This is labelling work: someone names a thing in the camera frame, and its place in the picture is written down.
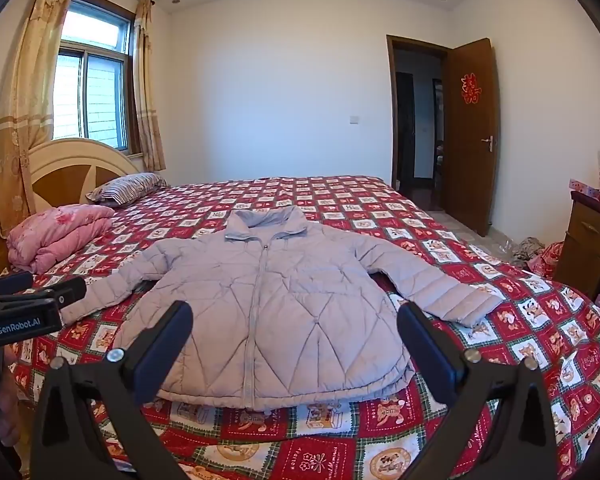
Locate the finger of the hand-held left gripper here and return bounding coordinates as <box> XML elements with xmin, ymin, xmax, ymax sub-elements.
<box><xmin>10</xmin><ymin>276</ymin><xmax>87</xmax><ymax>307</ymax></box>
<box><xmin>0</xmin><ymin>271</ymin><xmax>34</xmax><ymax>297</ymax></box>

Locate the pink patterned box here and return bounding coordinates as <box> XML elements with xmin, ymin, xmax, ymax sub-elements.
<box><xmin>569</xmin><ymin>178</ymin><xmax>600</xmax><ymax>203</ymax></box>

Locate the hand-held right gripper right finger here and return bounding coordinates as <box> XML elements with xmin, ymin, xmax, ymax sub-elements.
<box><xmin>397</xmin><ymin>302</ymin><xmax>573</xmax><ymax>480</ymax></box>

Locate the striped pillow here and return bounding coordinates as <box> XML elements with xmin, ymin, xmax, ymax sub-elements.
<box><xmin>86</xmin><ymin>172</ymin><xmax>168</xmax><ymax>207</ymax></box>

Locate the brown wooden door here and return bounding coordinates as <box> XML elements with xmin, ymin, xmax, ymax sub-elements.
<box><xmin>442</xmin><ymin>37</ymin><xmax>497</xmax><ymax>237</ymax></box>

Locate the window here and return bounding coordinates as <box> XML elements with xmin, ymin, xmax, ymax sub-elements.
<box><xmin>52</xmin><ymin>0</ymin><xmax>136</xmax><ymax>155</ymax></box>

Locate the folded pink floral quilt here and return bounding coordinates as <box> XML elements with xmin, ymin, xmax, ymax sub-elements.
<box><xmin>6</xmin><ymin>204</ymin><xmax>115</xmax><ymax>275</ymax></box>

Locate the grey crumpled cloth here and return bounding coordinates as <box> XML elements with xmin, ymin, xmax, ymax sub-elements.
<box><xmin>511</xmin><ymin>236</ymin><xmax>546</xmax><ymax>266</ymax></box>

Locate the dark wooden door frame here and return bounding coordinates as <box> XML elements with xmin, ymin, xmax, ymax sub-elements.
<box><xmin>386</xmin><ymin>34</ymin><xmax>451</xmax><ymax>211</ymax></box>

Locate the lilac quilted puffer jacket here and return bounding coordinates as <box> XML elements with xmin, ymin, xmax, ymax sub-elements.
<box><xmin>60</xmin><ymin>206</ymin><xmax>506</xmax><ymax>409</ymax></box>

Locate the wide beige floral curtain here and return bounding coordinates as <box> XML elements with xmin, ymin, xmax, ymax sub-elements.
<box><xmin>0</xmin><ymin>0</ymin><xmax>86</xmax><ymax>238</ymax></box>

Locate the wooden cabinet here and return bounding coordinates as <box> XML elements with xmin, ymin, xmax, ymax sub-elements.
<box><xmin>552</xmin><ymin>191</ymin><xmax>600</xmax><ymax>291</ymax></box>

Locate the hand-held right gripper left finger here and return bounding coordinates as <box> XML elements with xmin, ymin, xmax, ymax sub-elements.
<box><xmin>30</xmin><ymin>301</ymin><xmax>194</xmax><ymax>480</ymax></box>

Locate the narrow beige floral curtain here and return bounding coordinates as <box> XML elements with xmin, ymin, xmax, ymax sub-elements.
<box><xmin>130</xmin><ymin>0</ymin><xmax>167</xmax><ymax>172</ymax></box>

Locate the person's left hand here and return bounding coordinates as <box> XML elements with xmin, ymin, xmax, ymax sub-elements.
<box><xmin>0</xmin><ymin>347</ymin><xmax>23</xmax><ymax>446</ymax></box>

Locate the red printed bear blanket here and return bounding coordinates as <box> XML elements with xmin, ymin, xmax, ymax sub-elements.
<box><xmin>5</xmin><ymin>175</ymin><xmax>600</xmax><ymax>480</ymax></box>

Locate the red patterned cloth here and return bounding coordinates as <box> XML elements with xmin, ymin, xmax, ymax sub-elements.
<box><xmin>527</xmin><ymin>241</ymin><xmax>565</xmax><ymax>277</ymax></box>

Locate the cream wooden headboard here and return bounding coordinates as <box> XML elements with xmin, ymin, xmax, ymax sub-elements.
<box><xmin>0</xmin><ymin>139</ymin><xmax>143</xmax><ymax>281</ymax></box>

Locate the red paper door decoration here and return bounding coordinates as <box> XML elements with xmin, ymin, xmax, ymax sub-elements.
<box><xmin>460</xmin><ymin>72</ymin><xmax>481</xmax><ymax>106</ymax></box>

